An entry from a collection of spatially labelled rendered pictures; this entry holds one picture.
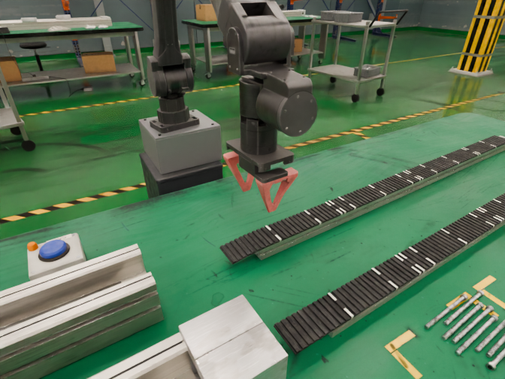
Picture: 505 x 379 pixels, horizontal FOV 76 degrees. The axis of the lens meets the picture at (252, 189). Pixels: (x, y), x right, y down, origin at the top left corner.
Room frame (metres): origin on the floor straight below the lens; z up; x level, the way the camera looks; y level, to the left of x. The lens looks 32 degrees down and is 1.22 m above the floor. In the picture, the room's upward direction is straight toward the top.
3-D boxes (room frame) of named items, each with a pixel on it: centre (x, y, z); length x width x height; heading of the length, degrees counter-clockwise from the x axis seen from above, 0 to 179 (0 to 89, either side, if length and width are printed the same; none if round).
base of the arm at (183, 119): (0.89, 0.22, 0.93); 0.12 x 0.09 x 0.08; 129
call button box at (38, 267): (0.40, 0.33, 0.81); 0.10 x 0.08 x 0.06; 32
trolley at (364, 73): (4.51, -1.27, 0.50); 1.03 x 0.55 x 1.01; 35
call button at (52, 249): (0.41, 0.33, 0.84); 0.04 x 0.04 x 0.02
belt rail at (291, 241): (0.73, -0.41, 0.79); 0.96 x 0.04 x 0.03; 122
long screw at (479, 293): (0.34, -0.34, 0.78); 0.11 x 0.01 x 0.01; 123
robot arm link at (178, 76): (0.88, 0.21, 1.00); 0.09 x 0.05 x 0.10; 29
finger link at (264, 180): (0.45, -0.02, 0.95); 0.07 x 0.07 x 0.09; 33
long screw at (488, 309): (0.31, -0.34, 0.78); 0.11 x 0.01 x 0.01; 123
